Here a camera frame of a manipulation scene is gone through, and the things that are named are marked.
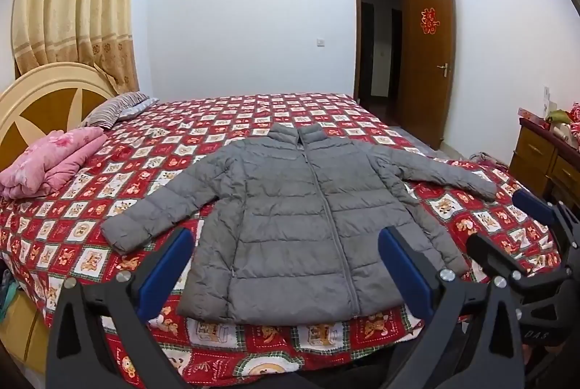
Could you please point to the pale blue patterned pillow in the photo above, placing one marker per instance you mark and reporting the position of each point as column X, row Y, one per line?
column 140, row 107

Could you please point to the grey puffer jacket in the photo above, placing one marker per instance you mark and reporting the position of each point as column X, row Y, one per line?
column 281, row 212

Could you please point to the beige patterned curtain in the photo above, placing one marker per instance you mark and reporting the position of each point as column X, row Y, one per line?
column 77, row 8

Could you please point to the teal cloth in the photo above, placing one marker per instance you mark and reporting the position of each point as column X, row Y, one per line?
column 8, row 294

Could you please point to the cloth pile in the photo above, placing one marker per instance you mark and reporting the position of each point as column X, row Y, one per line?
column 485, row 158

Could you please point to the red patterned cloth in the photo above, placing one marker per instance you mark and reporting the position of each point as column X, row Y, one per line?
column 575, row 121

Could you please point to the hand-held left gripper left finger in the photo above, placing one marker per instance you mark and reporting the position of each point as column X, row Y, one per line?
column 165, row 273

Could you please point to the brown wooden door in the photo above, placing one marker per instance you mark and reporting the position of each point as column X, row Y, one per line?
column 430, row 90

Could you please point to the cream wooden headboard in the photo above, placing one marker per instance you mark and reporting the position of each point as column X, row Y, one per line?
column 45, row 96

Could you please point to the red paper door decoration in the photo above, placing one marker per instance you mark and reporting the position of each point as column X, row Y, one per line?
column 430, row 21

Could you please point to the striped pillow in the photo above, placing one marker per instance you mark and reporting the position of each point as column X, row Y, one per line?
column 108, row 110

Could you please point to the white wall socket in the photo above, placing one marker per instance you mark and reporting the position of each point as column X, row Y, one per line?
column 547, row 92

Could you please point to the red printed bedsheet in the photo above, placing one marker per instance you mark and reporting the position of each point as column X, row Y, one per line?
column 181, row 135

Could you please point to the pink folded blanket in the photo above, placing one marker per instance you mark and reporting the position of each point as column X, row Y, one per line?
column 50, row 160

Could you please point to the dark wooden door frame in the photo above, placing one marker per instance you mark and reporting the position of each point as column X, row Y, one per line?
column 359, row 35

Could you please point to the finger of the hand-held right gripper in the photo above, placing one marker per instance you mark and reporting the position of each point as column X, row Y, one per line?
column 498, row 262
column 534, row 205

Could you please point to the green bag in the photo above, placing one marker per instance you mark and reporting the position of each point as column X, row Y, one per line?
column 558, row 116

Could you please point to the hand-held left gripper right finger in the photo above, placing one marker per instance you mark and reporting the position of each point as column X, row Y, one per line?
column 403, row 273

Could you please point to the wooden dresser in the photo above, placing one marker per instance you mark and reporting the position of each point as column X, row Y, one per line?
column 543, row 162

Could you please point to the yellow wooden bed frame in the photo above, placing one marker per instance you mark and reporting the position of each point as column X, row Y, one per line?
column 22, row 334

